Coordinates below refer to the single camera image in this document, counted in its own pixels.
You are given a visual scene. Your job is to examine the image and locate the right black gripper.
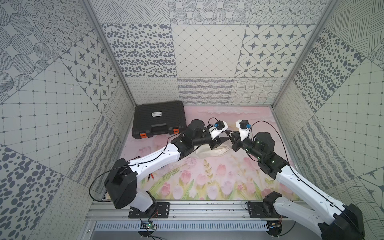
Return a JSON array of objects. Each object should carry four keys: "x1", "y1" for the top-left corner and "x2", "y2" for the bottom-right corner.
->
[{"x1": 226, "y1": 128, "x2": 264, "y2": 160}]

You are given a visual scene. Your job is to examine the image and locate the cream cloth soil bag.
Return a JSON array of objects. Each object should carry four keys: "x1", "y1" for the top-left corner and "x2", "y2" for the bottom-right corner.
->
[{"x1": 194, "y1": 143, "x2": 231, "y2": 159}]

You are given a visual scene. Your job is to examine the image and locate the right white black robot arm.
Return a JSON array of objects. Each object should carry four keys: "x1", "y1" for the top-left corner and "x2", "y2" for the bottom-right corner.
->
[{"x1": 226, "y1": 120, "x2": 365, "y2": 240}]

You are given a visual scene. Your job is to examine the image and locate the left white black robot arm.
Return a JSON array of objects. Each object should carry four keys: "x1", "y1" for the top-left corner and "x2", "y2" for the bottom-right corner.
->
[{"x1": 104, "y1": 119, "x2": 229, "y2": 218}]

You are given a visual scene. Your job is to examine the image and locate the black plastic tool case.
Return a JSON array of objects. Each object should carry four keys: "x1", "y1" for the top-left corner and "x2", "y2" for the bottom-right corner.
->
[{"x1": 132, "y1": 101, "x2": 187, "y2": 139}]

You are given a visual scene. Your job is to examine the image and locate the small green circuit board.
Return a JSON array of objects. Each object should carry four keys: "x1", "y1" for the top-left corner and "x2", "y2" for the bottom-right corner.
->
[{"x1": 141, "y1": 222, "x2": 157, "y2": 231}]

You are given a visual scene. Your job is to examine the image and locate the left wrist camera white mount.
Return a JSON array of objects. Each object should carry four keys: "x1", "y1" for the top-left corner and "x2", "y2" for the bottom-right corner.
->
[{"x1": 208, "y1": 121, "x2": 229, "y2": 140}]

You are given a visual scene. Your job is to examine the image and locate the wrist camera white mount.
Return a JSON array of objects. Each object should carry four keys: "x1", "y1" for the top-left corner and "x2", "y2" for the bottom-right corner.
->
[
  {"x1": 236, "y1": 120, "x2": 252, "y2": 141},
  {"x1": 208, "y1": 121, "x2": 229, "y2": 140}
]

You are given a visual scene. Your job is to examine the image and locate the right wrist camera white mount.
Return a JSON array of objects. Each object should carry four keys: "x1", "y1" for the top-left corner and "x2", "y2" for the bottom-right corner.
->
[{"x1": 236, "y1": 120, "x2": 252, "y2": 141}]

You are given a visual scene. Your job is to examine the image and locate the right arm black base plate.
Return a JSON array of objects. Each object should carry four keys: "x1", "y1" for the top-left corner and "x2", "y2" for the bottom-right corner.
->
[{"x1": 245, "y1": 201, "x2": 281, "y2": 219}]

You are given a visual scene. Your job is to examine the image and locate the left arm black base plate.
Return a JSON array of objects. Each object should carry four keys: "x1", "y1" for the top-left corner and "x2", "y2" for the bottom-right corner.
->
[{"x1": 129, "y1": 202, "x2": 170, "y2": 220}]

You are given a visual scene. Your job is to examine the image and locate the black round controller under rail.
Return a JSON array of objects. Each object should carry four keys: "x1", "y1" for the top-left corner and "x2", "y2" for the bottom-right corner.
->
[{"x1": 267, "y1": 221, "x2": 282, "y2": 238}]

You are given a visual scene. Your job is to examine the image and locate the aluminium mounting rail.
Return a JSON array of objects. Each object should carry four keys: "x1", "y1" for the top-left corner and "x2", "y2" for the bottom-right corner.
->
[{"x1": 85, "y1": 199, "x2": 304, "y2": 222}]

